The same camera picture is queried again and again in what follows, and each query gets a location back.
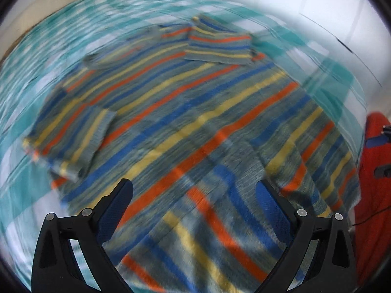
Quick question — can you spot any red garment of person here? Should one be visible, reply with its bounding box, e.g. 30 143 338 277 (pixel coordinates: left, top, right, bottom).
354 112 391 286

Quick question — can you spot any striped knit sweater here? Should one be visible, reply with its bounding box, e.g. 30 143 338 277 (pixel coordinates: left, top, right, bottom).
23 15 362 292

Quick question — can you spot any teal white plaid bedspread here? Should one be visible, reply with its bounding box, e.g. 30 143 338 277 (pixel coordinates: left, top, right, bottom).
1 0 367 287

